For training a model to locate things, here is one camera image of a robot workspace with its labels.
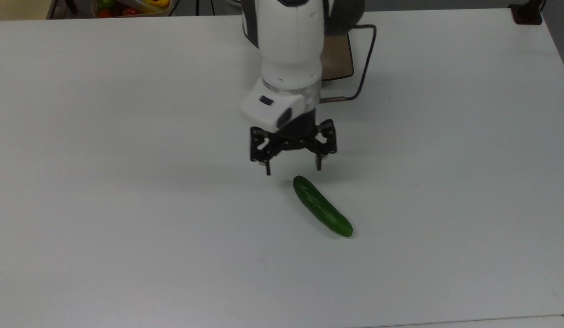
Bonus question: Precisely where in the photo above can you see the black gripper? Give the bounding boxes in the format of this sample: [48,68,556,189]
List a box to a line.
[249,108,338,176]

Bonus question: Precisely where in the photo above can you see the green cucumber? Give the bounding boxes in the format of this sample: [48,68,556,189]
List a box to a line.
[292,175,354,238]

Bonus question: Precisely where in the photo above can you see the brown base mounting plate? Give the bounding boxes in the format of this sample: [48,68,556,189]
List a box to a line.
[320,33,355,82]

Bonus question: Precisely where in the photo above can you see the black tripod legs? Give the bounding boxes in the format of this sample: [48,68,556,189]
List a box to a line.
[194,0,217,17]

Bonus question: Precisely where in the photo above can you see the beige box of toy food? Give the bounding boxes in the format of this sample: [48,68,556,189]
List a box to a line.
[91,0,174,18]

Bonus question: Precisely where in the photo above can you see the dark table clamp block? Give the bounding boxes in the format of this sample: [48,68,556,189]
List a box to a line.
[509,3,544,25]

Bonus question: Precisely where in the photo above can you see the black cable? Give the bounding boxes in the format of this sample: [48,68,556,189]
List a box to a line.
[324,18,378,101]

